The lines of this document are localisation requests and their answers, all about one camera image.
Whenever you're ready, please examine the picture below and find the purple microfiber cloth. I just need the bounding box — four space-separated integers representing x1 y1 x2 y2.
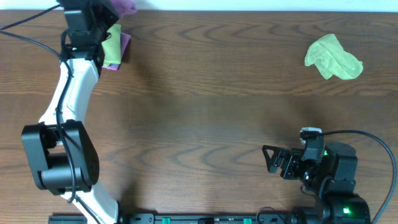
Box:
111 0 138 17

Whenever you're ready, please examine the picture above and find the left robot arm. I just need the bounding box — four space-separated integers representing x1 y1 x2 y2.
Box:
21 0 119 223

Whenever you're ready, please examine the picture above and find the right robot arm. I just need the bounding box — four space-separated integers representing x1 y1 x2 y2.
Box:
262 142 371 223

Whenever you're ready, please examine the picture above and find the folded purple cloth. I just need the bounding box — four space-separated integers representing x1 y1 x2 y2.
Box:
103 32 131 70

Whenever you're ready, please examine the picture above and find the folded green cloth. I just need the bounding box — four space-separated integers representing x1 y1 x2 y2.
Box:
102 24 121 67

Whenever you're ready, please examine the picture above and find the crumpled green cloth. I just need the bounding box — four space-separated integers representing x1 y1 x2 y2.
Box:
304 34 364 80

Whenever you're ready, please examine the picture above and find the left black cable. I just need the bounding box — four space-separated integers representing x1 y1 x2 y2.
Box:
0 3 103 224

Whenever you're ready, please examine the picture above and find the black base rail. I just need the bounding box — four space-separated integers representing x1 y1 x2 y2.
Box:
48 212 312 224

